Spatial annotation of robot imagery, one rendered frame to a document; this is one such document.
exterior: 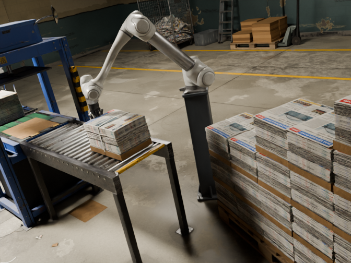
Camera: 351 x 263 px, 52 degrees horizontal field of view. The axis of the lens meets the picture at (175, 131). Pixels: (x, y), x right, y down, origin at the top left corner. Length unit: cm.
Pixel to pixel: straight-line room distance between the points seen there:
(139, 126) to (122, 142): 17
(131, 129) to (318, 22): 725
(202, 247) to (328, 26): 712
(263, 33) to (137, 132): 644
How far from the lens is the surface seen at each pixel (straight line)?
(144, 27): 248
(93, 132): 263
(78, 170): 267
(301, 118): 206
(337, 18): 909
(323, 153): 180
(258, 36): 874
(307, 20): 934
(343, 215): 189
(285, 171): 207
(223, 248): 283
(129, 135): 249
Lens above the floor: 188
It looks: 23 degrees down
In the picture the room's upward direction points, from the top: 11 degrees counter-clockwise
